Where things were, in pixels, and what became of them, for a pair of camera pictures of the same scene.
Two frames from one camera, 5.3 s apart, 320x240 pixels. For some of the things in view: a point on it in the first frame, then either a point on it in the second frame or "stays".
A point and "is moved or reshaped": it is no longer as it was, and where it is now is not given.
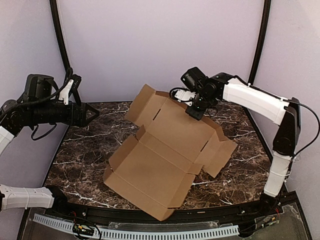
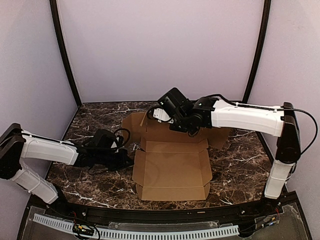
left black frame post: [58, 31] stays
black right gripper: [195, 112] → [178, 124]
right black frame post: [267, 7] stays
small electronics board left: [82, 229] stays
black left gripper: [82, 114] → [121, 159]
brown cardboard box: [154, 170] is moved or reshaped
